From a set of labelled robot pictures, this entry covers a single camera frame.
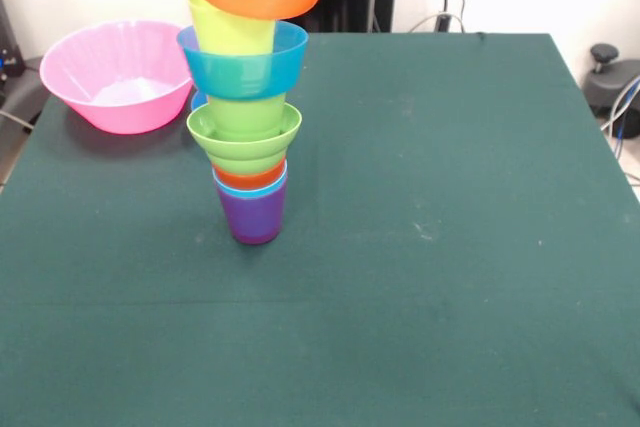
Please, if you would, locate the blue cup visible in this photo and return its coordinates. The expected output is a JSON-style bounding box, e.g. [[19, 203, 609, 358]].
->
[[212, 169, 290, 199]]

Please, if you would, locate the purple cup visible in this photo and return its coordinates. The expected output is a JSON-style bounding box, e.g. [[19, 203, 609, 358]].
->
[[215, 181, 289, 246]]

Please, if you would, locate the orange cup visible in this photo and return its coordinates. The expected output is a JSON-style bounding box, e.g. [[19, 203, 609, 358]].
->
[[213, 161, 289, 191]]

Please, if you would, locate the green bowl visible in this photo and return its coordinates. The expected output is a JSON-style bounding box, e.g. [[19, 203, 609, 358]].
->
[[186, 102, 304, 176]]

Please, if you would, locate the yellow-green cup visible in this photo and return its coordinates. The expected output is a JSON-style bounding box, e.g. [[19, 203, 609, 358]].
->
[[187, 0, 278, 57]]

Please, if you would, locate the dark green table cloth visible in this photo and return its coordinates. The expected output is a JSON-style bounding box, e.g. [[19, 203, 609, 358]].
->
[[0, 30, 640, 427]]

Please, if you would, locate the large pink bowl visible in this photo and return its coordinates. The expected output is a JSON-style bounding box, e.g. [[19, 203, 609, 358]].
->
[[39, 19, 194, 136]]

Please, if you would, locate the black office chair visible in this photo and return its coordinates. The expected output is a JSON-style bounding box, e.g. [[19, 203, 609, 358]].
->
[[584, 43, 640, 123]]

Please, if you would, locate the black device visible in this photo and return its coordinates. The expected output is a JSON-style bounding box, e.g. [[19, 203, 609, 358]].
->
[[0, 0, 26, 83]]

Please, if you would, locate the grey cable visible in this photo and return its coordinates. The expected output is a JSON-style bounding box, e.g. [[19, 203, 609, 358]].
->
[[0, 109, 35, 134]]

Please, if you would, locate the blue cable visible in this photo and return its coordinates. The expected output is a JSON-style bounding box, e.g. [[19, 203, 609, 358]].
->
[[599, 74, 640, 148]]

